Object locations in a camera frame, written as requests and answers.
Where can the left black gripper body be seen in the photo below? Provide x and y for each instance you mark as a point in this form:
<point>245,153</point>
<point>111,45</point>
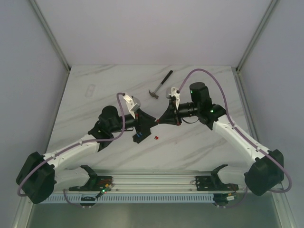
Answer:
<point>139,124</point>

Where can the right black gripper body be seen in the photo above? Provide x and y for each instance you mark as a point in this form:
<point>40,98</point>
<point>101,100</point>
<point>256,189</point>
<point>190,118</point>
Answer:
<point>175,112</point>

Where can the black fuse box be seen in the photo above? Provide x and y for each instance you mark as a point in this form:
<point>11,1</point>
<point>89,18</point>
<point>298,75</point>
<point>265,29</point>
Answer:
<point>140,136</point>

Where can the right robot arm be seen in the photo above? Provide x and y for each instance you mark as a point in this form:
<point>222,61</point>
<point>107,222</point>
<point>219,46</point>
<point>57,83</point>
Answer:
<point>263,168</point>

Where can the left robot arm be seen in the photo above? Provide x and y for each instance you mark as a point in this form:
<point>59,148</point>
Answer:
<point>43,174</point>

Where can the clear plastic fuse box cover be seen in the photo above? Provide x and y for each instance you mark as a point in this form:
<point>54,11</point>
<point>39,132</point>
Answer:
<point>90,90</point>

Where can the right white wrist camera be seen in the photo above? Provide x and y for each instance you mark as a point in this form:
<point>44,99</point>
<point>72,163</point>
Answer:
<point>173,92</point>

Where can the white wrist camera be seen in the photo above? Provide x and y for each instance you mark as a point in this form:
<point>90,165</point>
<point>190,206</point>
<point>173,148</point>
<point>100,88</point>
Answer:
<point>132,103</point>
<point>173,92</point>

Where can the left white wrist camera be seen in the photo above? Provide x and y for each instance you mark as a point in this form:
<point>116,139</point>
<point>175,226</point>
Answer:
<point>132,103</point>

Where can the claw hammer black handle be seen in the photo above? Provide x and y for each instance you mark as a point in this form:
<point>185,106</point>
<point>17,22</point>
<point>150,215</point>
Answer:
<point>153,93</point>

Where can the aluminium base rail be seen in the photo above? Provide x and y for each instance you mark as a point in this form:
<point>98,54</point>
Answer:
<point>152,181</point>

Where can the white slotted cable duct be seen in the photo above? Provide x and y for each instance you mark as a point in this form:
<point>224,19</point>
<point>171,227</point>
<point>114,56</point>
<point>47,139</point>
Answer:
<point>131,198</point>

